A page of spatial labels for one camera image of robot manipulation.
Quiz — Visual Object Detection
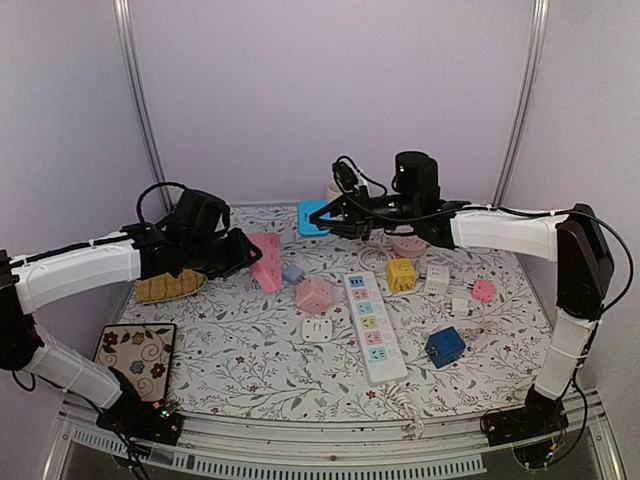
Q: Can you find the pink round power strip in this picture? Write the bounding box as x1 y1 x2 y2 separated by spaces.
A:
390 236 429 259

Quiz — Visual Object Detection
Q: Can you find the front aluminium rail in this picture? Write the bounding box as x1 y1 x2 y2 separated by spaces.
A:
49 384 616 476

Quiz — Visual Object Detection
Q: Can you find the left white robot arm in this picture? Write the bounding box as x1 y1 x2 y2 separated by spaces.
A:
1 223 262 409

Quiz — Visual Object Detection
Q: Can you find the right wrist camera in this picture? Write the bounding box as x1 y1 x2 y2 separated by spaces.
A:
392 151 440 202

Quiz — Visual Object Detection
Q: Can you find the dark blue cube socket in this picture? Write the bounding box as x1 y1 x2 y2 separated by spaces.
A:
425 327 466 369

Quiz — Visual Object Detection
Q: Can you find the small pink plug adapter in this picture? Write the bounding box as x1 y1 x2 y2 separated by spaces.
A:
471 278 496 304

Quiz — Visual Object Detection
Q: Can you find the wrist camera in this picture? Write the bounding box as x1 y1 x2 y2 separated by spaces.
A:
173 189 231 238
392 151 440 202

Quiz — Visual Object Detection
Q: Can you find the white power strip cable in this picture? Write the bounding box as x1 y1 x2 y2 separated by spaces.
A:
387 382 426 441

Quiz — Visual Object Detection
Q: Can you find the woven bamboo tray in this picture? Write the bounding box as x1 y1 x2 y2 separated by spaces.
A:
136 270 207 305

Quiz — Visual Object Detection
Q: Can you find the white square adapter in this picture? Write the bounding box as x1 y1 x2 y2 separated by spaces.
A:
301 318 333 343

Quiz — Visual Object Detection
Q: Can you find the light blue plug adapter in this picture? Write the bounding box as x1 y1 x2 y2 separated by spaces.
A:
282 265 305 285

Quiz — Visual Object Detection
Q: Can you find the pink cube socket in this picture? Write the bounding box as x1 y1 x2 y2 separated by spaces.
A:
296 276 333 314

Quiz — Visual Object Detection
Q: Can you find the yellow cube socket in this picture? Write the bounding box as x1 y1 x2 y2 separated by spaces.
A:
386 258 417 293

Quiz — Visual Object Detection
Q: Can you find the white cartoon cube socket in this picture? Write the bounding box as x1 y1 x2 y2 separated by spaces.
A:
425 264 450 295

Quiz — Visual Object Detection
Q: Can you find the blue square adapter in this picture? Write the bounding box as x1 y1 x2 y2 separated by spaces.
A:
297 200 333 237

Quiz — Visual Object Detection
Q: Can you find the floral patterned tray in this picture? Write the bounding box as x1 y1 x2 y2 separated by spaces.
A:
94 323 177 402

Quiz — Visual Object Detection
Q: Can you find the beige ceramic mug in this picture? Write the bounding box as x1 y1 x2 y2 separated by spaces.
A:
326 181 343 203

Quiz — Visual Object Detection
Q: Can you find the left aluminium frame post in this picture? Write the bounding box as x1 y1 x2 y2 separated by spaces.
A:
113 0 167 183

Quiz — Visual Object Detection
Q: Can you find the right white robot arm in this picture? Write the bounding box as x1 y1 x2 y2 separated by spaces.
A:
309 192 614 411

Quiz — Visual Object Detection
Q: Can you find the white power strip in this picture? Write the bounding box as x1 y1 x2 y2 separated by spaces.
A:
343 271 408 386

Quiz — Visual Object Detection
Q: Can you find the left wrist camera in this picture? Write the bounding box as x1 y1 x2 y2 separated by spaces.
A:
173 189 231 238

